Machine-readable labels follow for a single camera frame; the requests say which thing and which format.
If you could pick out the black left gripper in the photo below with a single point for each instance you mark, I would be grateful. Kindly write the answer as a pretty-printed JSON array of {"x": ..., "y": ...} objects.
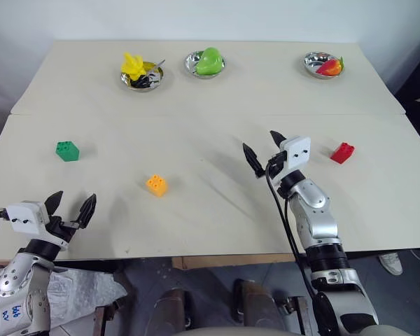
[{"x": 61, "y": 231}]

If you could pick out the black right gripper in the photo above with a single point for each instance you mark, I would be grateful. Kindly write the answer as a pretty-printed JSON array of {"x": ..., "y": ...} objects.
[{"x": 277, "y": 168}]

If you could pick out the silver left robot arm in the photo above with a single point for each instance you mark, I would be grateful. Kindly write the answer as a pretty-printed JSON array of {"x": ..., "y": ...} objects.
[{"x": 19, "y": 290}]

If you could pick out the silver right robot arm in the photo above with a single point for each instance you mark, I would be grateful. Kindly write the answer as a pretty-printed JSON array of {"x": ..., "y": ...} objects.
[{"x": 318, "y": 224}]

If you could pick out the green toy building block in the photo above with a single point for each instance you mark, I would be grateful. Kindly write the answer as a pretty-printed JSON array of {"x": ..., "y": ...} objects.
[{"x": 67, "y": 152}]

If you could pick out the red toy building block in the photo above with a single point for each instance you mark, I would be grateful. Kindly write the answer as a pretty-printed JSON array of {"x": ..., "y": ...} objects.
[{"x": 342, "y": 153}]

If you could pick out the crumpled white plastic sheet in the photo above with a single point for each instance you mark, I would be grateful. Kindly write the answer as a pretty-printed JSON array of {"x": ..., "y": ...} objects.
[{"x": 80, "y": 290}]

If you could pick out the yellow toy building block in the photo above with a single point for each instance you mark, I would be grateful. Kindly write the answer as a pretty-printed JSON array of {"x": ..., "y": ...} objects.
[{"x": 157, "y": 186}]

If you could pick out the metal bowl with red pepper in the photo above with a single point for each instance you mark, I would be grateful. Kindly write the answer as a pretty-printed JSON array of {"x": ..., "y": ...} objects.
[{"x": 314, "y": 60}]

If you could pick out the green plastic toy pepper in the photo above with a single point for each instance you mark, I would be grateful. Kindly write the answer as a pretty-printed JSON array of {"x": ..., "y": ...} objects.
[{"x": 208, "y": 63}]

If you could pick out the red plastic toy pepper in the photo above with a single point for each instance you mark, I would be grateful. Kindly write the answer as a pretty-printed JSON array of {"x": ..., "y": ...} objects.
[{"x": 329, "y": 67}]

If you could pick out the metal bowl with green pepper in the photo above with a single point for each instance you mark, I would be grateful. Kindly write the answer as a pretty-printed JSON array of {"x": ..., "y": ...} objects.
[{"x": 190, "y": 63}]

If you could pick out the wooden table beam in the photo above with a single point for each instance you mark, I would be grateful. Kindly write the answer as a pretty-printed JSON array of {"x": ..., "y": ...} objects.
[{"x": 231, "y": 261}]

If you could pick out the metal bowl with yellow toy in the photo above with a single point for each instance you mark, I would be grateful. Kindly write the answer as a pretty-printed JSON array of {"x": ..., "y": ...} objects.
[{"x": 154, "y": 78}]

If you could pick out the dark brown rounded shape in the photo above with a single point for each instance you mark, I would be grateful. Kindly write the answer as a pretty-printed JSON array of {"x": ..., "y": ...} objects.
[
  {"x": 255, "y": 302},
  {"x": 171, "y": 309}
]

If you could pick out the yellow plastic toy fruit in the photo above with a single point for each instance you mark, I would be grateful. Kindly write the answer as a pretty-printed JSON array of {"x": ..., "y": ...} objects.
[{"x": 133, "y": 66}]

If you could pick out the white sneaker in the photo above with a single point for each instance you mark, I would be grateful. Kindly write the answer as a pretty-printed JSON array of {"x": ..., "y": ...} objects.
[{"x": 391, "y": 263}]

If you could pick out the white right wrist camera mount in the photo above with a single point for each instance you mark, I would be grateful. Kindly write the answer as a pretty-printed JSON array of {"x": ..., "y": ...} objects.
[{"x": 298, "y": 154}]

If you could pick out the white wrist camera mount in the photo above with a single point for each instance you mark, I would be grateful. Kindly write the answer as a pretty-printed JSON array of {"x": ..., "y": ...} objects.
[
  {"x": 26, "y": 217},
  {"x": 298, "y": 154}
]

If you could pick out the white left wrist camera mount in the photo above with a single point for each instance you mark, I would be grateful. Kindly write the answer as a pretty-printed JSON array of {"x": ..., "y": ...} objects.
[{"x": 26, "y": 217}]

